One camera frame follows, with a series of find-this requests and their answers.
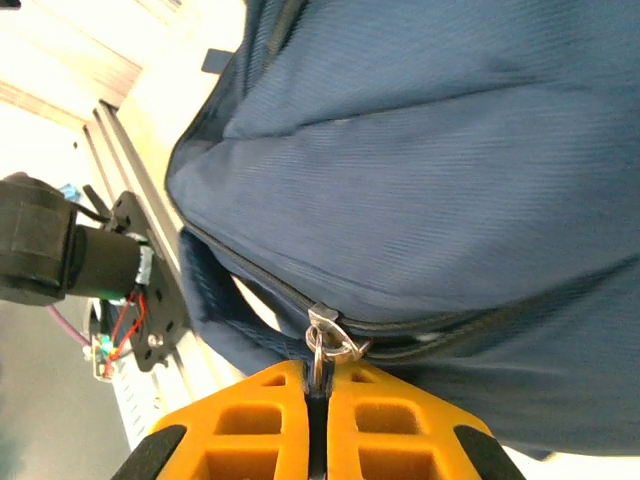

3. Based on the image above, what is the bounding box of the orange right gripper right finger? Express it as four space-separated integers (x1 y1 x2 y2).
327 360 529 480

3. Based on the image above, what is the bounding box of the navy blue backpack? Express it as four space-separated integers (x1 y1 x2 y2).
164 0 640 461

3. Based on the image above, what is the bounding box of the aluminium rail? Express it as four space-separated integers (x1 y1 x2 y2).
82 99 246 451

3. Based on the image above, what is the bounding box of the white slotted cable tray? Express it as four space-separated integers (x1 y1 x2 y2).
112 372 166 451

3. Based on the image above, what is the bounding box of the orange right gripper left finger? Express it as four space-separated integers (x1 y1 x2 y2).
109 360 311 480

